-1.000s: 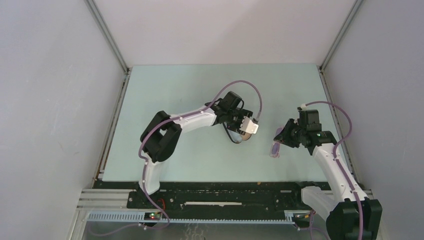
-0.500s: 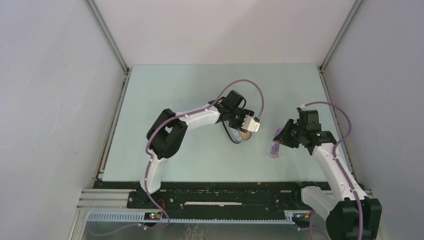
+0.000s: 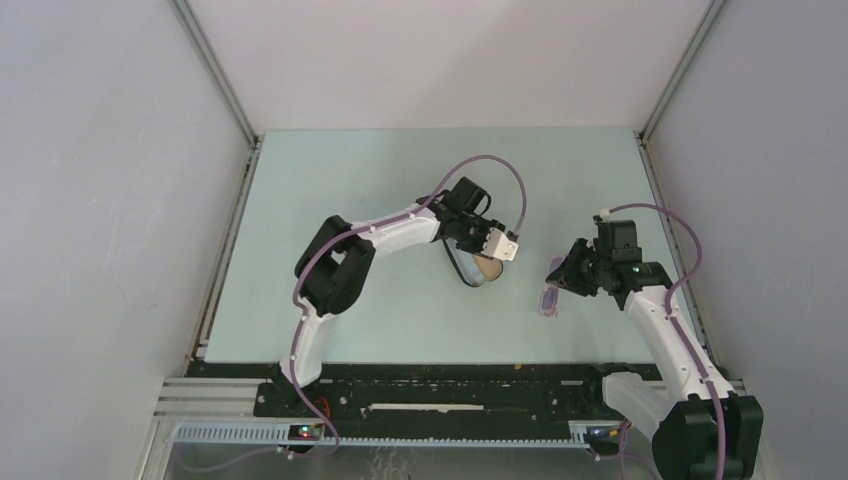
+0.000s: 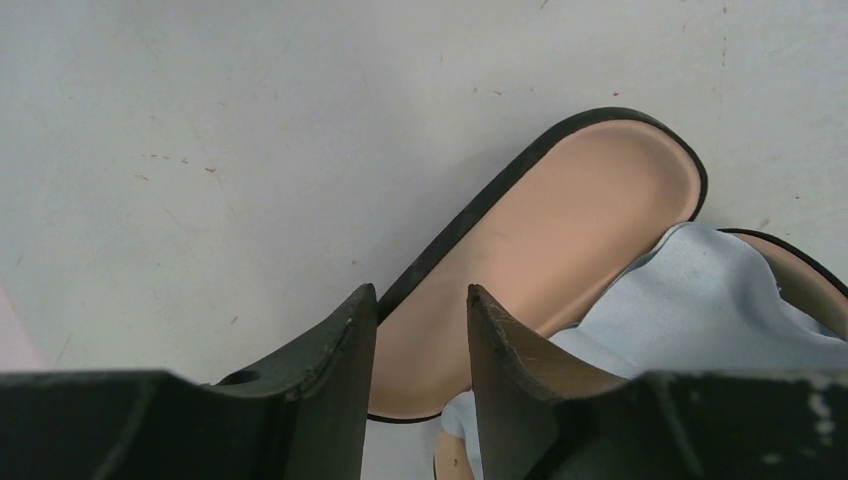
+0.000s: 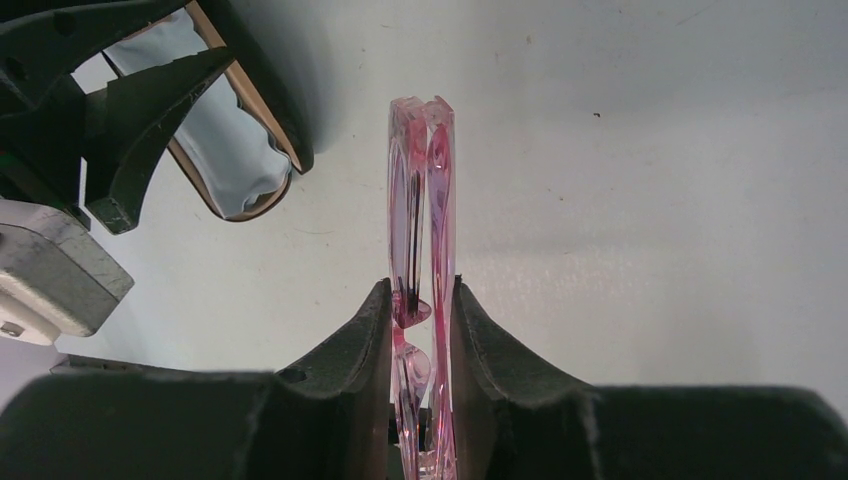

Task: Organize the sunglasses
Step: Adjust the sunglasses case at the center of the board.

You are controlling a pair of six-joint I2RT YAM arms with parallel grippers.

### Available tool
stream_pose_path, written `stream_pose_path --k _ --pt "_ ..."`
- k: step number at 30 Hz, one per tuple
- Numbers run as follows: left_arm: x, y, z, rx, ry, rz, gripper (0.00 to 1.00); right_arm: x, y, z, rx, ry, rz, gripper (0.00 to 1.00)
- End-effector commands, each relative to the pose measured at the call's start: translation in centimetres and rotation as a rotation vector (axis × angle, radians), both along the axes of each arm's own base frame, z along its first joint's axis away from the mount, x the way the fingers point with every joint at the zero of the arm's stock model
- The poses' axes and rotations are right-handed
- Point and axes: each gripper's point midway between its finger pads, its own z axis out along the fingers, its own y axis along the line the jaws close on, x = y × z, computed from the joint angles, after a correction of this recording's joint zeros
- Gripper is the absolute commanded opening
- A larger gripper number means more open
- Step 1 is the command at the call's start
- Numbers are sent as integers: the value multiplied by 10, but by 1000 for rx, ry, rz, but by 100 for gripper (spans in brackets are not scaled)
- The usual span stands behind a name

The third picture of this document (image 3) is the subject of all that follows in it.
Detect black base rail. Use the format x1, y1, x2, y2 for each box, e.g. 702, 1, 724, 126
187, 361, 660, 439

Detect black glasses case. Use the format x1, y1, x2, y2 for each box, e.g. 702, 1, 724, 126
442, 238, 504, 288

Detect corner frame post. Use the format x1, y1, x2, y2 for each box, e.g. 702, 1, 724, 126
168, 0, 260, 149
638, 0, 731, 144

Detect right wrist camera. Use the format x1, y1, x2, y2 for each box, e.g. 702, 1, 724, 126
593, 208, 612, 223

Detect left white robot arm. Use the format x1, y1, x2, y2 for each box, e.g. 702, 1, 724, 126
277, 177, 503, 417

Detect aluminium frame extrusion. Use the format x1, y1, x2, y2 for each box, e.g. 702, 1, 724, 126
133, 377, 262, 479

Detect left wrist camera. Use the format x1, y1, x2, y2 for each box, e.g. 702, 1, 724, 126
480, 227, 519, 262

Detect left corner frame post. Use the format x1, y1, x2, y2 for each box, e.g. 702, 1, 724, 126
168, 0, 260, 149

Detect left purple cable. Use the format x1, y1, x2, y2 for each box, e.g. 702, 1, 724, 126
178, 154, 529, 473

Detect slotted cable duct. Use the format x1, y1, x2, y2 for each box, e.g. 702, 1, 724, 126
172, 422, 618, 449

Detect blue cleaning cloth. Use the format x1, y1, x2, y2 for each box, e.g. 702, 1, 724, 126
455, 250, 485, 287

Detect pink transparent sunglasses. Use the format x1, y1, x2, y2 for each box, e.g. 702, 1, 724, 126
538, 256, 565, 318

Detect right corner frame post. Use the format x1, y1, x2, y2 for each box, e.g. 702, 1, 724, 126
638, 0, 731, 144

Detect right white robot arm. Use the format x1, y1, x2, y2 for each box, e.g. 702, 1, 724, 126
547, 217, 764, 479

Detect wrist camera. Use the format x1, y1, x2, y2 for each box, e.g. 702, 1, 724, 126
593, 208, 612, 223
480, 227, 519, 262

